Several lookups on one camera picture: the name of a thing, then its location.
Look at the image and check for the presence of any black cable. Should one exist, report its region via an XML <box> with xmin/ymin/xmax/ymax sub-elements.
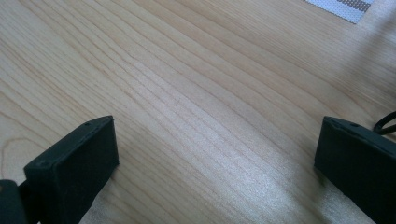
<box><xmin>373</xmin><ymin>110</ymin><xmax>396</xmax><ymax>136</ymax></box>

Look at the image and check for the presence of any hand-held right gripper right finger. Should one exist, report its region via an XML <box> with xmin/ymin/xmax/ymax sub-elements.
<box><xmin>313</xmin><ymin>116</ymin><xmax>396</xmax><ymax>224</ymax></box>

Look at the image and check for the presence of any white dotted mesh sheet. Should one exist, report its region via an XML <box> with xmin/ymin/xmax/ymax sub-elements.
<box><xmin>304</xmin><ymin>0</ymin><xmax>375</xmax><ymax>25</ymax></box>

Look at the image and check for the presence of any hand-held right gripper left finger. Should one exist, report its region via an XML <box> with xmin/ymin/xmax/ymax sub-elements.
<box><xmin>23</xmin><ymin>115</ymin><xmax>120</xmax><ymax>224</ymax></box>

